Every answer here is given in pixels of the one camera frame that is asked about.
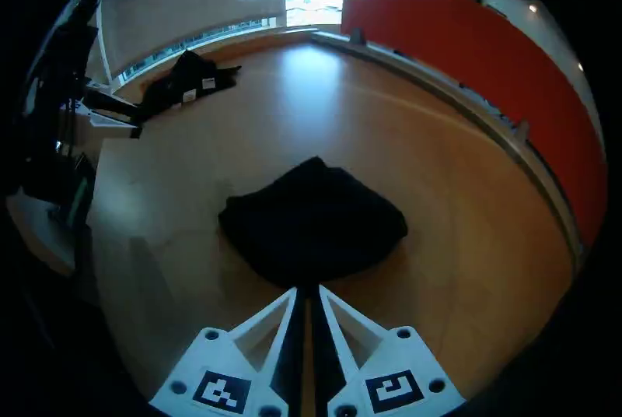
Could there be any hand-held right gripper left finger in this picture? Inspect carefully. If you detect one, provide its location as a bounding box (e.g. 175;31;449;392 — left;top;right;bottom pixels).
148;286;308;417

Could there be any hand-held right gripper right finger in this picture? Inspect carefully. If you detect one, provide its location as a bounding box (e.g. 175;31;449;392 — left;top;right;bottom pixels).
310;284;463;417

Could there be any red desk screen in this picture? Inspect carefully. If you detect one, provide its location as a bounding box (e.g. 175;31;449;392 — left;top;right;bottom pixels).
309;0;610;273

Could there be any heap of black towels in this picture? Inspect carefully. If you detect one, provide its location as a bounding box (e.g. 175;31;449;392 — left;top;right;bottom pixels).
139;49;243;120

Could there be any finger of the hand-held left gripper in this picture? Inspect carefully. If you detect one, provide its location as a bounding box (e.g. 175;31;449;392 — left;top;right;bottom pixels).
83;80;143;119
89;110;143;139

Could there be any black towel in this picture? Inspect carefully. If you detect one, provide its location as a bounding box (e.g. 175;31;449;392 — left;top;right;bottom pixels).
217;156;409;288

